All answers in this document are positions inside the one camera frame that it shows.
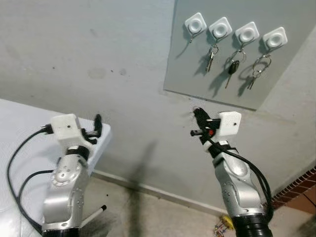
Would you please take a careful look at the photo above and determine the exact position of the thin white table leg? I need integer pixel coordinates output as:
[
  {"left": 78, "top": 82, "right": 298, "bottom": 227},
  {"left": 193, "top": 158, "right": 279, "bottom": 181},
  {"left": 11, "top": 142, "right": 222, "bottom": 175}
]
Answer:
[{"left": 78, "top": 204, "right": 108, "bottom": 229}]

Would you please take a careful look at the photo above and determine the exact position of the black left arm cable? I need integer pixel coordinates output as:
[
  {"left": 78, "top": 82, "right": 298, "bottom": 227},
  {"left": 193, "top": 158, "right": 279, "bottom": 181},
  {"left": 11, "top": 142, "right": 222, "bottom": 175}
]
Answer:
[{"left": 6, "top": 124, "right": 56, "bottom": 234}]

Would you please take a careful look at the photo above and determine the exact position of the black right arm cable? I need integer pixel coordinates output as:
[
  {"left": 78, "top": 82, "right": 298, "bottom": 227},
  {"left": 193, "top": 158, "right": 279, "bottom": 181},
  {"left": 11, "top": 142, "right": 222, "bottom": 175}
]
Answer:
[{"left": 205, "top": 138, "right": 275, "bottom": 223}]

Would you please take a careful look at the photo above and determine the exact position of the grey wall board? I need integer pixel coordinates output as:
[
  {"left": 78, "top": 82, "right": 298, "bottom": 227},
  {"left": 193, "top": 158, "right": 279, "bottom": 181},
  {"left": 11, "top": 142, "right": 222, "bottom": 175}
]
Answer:
[{"left": 162, "top": 0, "right": 316, "bottom": 111}]

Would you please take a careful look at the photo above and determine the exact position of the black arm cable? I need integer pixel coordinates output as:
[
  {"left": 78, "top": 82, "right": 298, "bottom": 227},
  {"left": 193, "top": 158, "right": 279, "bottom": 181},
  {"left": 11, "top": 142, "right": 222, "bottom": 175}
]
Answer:
[
  {"left": 6, "top": 124, "right": 56, "bottom": 234},
  {"left": 205, "top": 138, "right": 275, "bottom": 223}
]

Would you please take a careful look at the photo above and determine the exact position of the white plastic folding table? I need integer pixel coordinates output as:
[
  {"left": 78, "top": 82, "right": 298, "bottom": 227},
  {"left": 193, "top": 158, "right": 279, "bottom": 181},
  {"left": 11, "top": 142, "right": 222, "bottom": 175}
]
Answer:
[{"left": 0, "top": 98, "right": 113, "bottom": 237}]

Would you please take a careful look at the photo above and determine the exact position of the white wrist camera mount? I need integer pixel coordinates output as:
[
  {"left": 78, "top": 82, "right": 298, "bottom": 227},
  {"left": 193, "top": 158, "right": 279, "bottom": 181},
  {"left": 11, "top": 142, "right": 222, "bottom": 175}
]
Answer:
[
  {"left": 50, "top": 114, "right": 97, "bottom": 150},
  {"left": 217, "top": 111, "right": 243, "bottom": 138}
]

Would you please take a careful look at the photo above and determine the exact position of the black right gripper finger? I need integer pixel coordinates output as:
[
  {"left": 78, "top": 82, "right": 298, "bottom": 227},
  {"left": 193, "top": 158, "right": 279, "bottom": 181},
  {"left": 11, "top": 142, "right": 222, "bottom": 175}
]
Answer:
[{"left": 193, "top": 107, "right": 209, "bottom": 130}]

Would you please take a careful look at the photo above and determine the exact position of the small yellow floor litter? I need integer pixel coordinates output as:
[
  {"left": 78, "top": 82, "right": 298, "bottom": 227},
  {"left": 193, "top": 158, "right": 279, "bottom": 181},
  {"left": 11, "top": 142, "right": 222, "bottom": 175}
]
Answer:
[{"left": 212, "top": 214, "right": 236, "bottom": 234}]

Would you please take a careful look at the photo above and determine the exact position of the silver key bunch large ring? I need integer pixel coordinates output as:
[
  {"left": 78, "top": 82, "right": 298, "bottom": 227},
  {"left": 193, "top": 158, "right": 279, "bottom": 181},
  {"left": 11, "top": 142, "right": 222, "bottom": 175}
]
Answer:
[{"left": 246, "top": 52, "right": 273, "bottom": 91}]

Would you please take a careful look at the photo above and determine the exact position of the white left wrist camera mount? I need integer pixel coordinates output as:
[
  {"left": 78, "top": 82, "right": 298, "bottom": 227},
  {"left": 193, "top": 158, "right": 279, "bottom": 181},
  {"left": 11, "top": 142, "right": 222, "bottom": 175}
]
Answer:
[{"left": 50, "top": 114, "right": 97, "bottom": 150}]

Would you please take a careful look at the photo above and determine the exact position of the single silver hanging key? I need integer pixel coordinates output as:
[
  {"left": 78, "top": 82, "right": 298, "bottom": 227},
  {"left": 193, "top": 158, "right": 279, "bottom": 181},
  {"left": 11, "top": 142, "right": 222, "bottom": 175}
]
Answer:
[{"left": 205, "top": 43, "right": 220, "bottom": 74}]

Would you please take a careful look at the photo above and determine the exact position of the black headed car key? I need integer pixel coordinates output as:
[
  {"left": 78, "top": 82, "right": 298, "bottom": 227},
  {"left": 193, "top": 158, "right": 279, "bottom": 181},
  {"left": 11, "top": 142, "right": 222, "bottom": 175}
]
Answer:
[{"left": 224, "top": 47, "right": 246, "bottom": 90}]

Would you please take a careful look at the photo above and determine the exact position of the white square wall hook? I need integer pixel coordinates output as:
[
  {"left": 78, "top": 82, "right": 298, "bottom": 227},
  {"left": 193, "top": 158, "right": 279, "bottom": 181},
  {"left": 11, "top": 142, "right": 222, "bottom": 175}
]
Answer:
[
  {"left": 234, "top": 21, "right": 260, "bottom": 47},
  {"left": 184, "top": 12, "right": 208, "bottom": 44},
  {"left": 208, "top": 16, "right": 234, "bottom": 42},
  {"left": 262, "top": 26, "right": 288, "bottom": 51}
]

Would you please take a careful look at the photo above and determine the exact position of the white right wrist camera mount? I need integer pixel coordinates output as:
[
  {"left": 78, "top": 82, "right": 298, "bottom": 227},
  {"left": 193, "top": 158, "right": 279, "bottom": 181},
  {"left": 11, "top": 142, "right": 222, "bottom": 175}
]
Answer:
[{"left": 217, "top": 111, "right": 243, "bottom": 138}]

